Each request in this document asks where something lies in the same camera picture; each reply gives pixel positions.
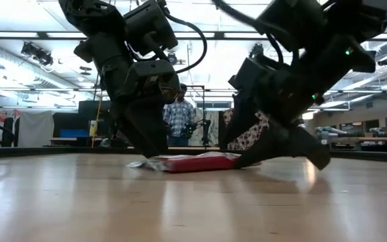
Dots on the black ceiling speaker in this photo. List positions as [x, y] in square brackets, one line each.
[385, 61]

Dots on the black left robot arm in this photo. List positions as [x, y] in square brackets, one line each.
[92, 17]

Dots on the black overhead camera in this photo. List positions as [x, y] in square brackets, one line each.
[256, 50]

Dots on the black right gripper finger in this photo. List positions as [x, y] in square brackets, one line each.
[238, 121]
[287, 142]

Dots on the round black ceiling fixture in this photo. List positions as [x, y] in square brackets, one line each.
[172, 58]

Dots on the leaf pattern panel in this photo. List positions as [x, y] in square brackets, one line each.
[213, 124]

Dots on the white sheet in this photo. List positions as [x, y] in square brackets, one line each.
[35, 129]

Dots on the person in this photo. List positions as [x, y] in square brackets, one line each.
[178, 117]

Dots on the red popcorn bag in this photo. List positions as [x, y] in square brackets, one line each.
[197, 163]

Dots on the brown patterned cloth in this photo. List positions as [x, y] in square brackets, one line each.
[247, 139]

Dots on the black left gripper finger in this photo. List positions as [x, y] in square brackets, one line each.
[119, 124]
[150, 131]

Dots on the blue box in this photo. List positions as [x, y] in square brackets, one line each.
[73, 133]

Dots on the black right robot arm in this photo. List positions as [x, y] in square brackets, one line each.
[348, 20]

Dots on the black metal stand frame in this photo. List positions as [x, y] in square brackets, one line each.
[200, 87]

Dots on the wooden table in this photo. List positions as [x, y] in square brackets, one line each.
[365, 139]

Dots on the black overhead frame bar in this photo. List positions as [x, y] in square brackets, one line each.
[213, 35]

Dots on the yellow bottle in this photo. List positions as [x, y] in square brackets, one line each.
[93, 128]

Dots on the black ceiling camera cluster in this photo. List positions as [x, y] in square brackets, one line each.
[37, 53]

